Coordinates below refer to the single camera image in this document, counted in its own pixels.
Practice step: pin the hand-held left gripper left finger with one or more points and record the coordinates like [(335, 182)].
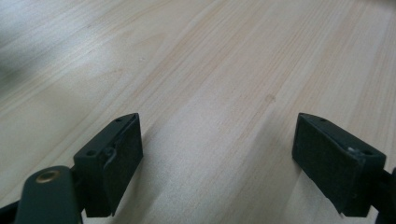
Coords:
[(109, 161)]

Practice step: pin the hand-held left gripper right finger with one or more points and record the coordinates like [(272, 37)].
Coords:
[(334, 166)]

